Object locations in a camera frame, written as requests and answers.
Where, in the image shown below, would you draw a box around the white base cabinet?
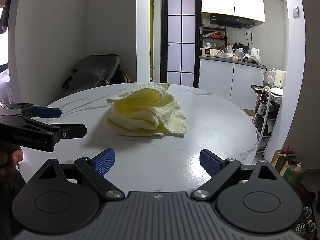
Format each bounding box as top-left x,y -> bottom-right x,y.
198,56 -> 267,103

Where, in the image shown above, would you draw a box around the hanging clothes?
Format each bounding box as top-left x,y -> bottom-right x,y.
0,0 -> 13,33

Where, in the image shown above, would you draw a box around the person's left hand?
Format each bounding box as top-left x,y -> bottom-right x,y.
0,146 -> 23,183

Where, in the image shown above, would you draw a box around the yellow towel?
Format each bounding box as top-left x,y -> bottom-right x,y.
105,82 -> 188,139

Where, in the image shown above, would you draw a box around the grey backpack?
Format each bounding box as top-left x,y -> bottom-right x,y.
61,54 -> 121,93

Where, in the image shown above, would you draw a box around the green gift box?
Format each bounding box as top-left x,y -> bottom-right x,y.
271,149 -> 306,186

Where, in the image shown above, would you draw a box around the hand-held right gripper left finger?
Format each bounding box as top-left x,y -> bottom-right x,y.
34,148 -> 125,201

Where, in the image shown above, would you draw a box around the yellow pipe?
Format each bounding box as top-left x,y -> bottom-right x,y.
149,0 -> 155,83

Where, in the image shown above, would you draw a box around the cream round container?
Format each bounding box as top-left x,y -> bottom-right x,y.
274,69 -> 287,89

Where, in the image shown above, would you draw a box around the white hose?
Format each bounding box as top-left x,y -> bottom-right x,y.
257,86 -> 273,142

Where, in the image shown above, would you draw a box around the patterned shoes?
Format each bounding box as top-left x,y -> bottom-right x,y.
294,206 -> 313,233

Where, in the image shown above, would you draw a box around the black chair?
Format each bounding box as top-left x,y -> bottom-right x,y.
110,69 -> 131,84

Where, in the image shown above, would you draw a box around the black spice rack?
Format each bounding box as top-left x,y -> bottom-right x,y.
201,25 -> 229,50

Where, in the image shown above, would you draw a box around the dark storage cart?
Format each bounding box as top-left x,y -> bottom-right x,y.
251,84 -> 283,153

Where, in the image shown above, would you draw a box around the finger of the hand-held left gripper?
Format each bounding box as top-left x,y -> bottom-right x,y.
0,103 -> 62,118
49,124 -> 87,139

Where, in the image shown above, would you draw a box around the dark wine bottle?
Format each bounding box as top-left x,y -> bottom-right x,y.
257,92 -> 267,116

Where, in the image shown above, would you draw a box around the pile of plastic bags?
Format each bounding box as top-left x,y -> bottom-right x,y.
216,48 -> 245,61

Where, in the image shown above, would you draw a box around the black range hood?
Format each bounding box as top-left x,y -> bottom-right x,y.
209,12 -> 255,29

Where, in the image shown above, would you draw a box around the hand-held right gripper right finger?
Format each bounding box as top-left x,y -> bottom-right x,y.
191,149 -> 285,201

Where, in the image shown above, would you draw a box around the black framed glass door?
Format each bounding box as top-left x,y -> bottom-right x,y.
160,0 -> 202,89

